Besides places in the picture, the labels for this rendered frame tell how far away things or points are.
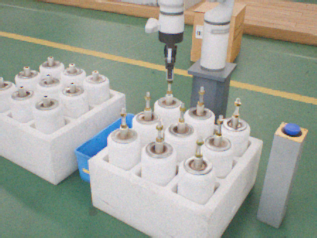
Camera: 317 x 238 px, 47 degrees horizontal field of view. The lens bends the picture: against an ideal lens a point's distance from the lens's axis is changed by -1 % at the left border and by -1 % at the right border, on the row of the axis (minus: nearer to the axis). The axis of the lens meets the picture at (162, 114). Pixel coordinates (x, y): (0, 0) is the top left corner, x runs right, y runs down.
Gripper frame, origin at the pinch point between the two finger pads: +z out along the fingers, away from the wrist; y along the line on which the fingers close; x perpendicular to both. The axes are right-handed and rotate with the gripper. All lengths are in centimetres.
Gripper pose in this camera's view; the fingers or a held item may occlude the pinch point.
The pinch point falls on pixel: (170, 73)
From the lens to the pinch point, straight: 115.9
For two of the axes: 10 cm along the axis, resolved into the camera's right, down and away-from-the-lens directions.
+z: -0.1, 8.6, 5.1
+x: -10.0, -0.6, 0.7
